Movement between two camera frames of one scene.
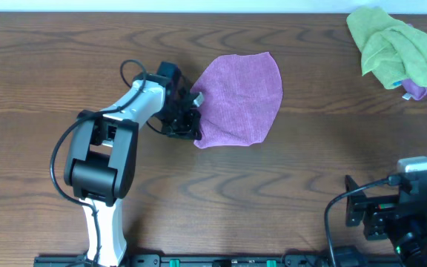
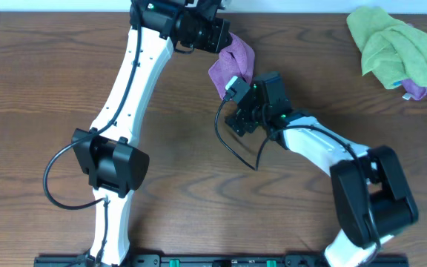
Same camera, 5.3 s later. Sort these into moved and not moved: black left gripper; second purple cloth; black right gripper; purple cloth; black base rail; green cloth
Moved: purple cloth; black right gripper; black left gripper
Not moved: black base rail; second purple cloth; green cloth
